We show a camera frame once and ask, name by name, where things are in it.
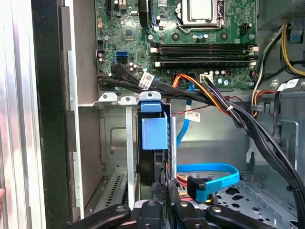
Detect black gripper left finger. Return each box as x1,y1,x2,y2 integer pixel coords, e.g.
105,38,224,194
69,182,165,229

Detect grey power supply unit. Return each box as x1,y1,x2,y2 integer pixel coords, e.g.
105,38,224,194
257,0,305,31

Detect CPU socket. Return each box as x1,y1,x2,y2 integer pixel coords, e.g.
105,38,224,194
175,0,226,34

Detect black RAM slot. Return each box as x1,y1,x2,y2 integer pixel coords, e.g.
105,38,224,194
150,55,259,62
154,61,257,69
150,42,251,49
150,47,259,55

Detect green motherboard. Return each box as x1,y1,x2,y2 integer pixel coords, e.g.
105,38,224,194
95,0,259,91

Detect orange red wire bundle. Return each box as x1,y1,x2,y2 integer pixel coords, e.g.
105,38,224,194
171,73,230,115

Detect silver disk bay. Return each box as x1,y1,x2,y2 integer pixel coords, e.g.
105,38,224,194
78,92,178,215

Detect yellow wire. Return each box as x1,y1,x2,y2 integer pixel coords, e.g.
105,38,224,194
281,23,305,77

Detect thin red wire white label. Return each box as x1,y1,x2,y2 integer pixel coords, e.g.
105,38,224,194
170,95,248,123

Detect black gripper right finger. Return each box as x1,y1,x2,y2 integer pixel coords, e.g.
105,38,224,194
166,180,275,229

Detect hard disk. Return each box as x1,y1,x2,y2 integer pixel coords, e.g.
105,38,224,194
137,100,173,201

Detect grey black wire bundle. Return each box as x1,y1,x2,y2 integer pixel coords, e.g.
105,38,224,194
251,23,286,96

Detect silver CPU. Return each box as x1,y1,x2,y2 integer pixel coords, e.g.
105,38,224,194
188,0,214,22

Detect black PC case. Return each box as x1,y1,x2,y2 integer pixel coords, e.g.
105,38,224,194
30,0,305,229

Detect blue SATA wire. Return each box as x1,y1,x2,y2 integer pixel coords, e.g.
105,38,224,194
175,82,240,204

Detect grey drive cage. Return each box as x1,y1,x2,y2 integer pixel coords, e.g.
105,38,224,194
247,78,305,229

